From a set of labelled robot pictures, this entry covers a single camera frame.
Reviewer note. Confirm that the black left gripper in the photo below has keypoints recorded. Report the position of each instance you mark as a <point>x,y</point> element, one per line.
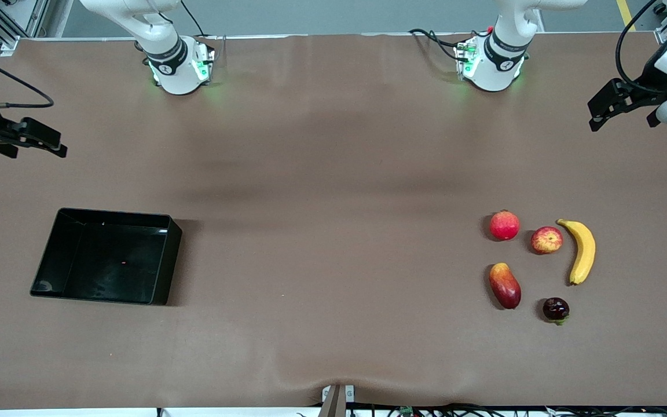
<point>649,80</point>

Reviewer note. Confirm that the black rectangular plastic box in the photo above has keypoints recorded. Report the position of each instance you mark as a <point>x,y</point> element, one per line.
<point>113,260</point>

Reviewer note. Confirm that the yellow banana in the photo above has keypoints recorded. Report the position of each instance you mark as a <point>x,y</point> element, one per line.
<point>585,249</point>

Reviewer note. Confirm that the red yellow apple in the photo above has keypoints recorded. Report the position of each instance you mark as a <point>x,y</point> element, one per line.
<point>546,240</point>

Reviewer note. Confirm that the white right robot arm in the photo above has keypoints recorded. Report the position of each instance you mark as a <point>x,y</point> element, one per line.
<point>165,52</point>

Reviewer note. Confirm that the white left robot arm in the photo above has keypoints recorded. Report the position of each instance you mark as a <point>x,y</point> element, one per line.
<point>501,58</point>

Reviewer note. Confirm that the red pomegranate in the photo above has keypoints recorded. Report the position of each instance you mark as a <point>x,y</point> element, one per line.
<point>505,226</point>

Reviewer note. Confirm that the dark purple mangosteen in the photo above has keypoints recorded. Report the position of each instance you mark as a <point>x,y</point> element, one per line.
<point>556,309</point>

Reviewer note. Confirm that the red yellow mango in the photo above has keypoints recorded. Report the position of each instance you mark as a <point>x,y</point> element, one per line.
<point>505,286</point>

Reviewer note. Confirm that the brown table mat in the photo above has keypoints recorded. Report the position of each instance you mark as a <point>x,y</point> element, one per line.
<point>310,318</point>

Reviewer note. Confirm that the grey metal camera bracket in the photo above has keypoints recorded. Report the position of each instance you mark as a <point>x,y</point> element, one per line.
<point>333,402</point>

